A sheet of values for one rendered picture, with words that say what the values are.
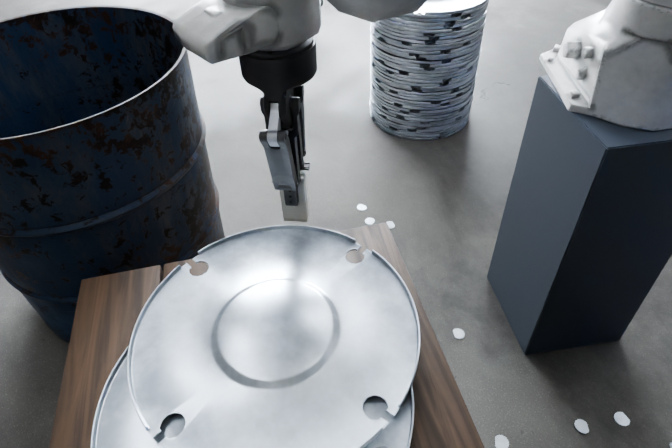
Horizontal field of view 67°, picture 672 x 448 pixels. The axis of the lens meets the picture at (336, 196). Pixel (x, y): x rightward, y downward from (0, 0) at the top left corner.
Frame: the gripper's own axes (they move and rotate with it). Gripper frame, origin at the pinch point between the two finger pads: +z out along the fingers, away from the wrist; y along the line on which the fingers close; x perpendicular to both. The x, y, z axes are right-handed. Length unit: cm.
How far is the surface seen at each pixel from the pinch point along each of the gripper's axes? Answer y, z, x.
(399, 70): 73, 21, -13
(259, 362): -20.4, 3.0, 0.1
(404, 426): -24.6, 4.3, -13.7
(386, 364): -19.2, 3.5, -11.9
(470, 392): -1.8, 40.3, -26.6
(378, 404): -22.8, 4.3, -11.3
